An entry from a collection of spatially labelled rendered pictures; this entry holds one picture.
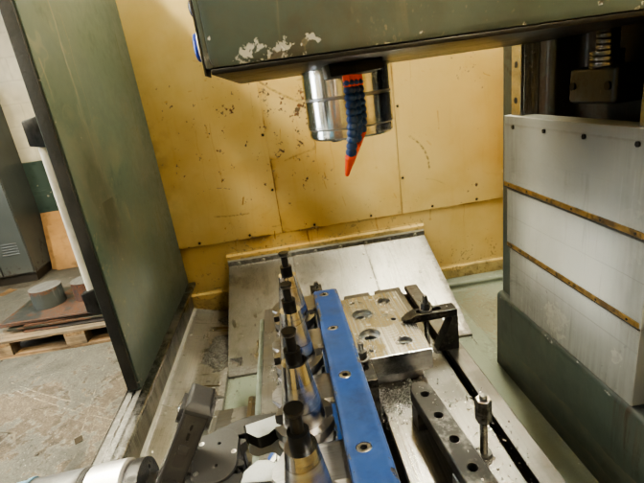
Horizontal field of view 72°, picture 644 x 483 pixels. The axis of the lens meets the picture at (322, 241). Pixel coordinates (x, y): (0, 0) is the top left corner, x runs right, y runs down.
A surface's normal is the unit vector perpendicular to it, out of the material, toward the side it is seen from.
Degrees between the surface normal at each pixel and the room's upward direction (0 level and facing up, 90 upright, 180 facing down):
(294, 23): 90
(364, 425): 0
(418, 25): 90
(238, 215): 90
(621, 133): 92
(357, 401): 0
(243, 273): 24
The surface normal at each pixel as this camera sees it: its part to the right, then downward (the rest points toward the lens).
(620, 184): -0.99, 0.15
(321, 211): 0.11, 0.32
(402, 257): -0.08, -0.72
